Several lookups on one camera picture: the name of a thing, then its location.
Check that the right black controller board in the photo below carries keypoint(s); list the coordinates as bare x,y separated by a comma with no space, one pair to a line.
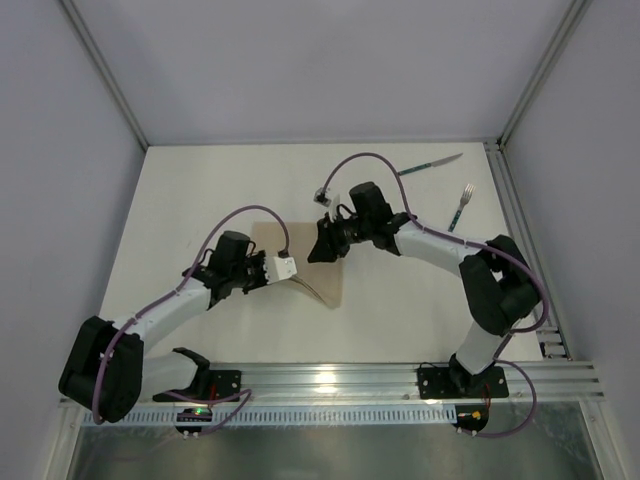
471,419

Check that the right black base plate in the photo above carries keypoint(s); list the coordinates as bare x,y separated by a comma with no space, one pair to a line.
453,383

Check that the black controller board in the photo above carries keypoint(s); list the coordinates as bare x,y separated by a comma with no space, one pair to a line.
471,419
194,422

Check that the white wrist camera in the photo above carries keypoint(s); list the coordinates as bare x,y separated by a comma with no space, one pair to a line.
279,269
329,200

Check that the left aluminium frame post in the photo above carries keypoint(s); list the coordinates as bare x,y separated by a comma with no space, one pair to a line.
90,46

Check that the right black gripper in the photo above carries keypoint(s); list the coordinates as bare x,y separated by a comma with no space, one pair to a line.
335,235

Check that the left black controller board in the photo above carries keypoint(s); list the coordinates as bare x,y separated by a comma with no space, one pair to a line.
194,422

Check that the slotted grey cable duct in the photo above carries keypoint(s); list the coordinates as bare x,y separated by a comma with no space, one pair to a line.
301,415

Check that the right aluminium frame post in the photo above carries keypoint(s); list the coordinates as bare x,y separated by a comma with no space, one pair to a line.
555,47

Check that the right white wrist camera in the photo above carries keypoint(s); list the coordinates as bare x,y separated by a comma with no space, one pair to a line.
329,200

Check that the beige cloth napkin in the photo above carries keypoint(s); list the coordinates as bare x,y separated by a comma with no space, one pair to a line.
322,282

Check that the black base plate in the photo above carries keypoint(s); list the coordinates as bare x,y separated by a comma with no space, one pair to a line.
225,385
453,383

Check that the green handled knife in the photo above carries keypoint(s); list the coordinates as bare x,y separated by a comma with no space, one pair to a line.
431,164

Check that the aluminium mounting rail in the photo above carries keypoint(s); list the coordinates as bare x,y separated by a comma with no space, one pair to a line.
329,383

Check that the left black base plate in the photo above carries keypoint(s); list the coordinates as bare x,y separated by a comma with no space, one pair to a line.
225,385

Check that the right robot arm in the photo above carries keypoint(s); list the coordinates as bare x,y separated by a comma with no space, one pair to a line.
497,287

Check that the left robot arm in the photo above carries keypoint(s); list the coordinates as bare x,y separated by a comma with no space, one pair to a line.
108,370

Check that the green handled fork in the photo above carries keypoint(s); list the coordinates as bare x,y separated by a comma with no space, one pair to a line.
463,202

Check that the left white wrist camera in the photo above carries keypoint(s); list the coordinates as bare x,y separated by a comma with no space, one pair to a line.
279,269

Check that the right side aluminium rail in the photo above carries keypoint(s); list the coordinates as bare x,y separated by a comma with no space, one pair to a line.
550,335

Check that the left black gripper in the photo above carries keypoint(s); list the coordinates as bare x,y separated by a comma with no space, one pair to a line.
256,275

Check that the aluminium frame post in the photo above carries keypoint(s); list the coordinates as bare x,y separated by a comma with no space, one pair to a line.
555,47
90,46

